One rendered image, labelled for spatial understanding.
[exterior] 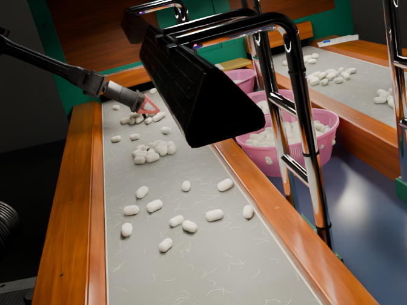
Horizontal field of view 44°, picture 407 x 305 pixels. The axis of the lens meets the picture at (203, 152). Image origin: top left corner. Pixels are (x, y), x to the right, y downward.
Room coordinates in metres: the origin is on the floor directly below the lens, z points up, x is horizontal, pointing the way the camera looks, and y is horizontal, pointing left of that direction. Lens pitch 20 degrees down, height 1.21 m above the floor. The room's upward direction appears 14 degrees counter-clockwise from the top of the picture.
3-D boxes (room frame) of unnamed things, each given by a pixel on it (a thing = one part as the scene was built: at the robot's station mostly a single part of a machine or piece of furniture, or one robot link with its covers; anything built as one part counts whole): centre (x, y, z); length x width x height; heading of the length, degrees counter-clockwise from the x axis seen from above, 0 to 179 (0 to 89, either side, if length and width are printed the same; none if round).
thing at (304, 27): (2.25, -0.45, 0.83); 0.30 x 0.06 x 0.07; 97
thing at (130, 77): (2.17, 0.23, 0.83); 0.30 x 0.06 x 0.07; 97
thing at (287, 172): (0.78, -0.07, 0.90); 0.20 x 0.19 x 0.45; 7
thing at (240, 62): (2.16, -0.12, 0.77); 0.33 x 0.15 x 0.01; 97
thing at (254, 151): (1.23, -0.22, 0.72); 0.27 x 0.27 x 0.10
